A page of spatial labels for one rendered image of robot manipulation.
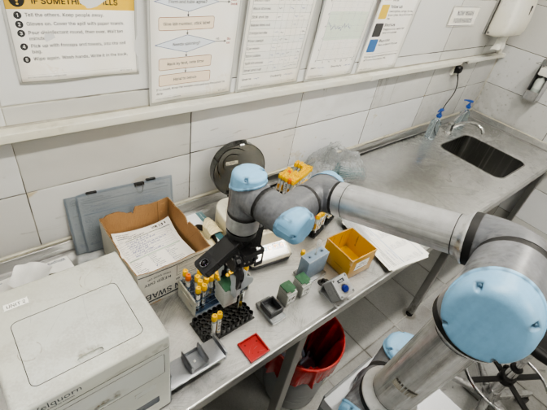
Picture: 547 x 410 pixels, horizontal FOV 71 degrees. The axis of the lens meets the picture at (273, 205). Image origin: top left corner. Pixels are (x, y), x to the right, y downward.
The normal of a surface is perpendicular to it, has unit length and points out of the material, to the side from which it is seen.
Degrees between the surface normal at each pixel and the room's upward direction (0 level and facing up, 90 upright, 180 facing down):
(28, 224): 90
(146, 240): 1
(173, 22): 94
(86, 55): 89
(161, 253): 2
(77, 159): 90
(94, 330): 0
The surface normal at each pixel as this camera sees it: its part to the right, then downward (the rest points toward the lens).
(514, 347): -0.61, 0.30
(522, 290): 0.24, -0.66
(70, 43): 0.60, 0.55
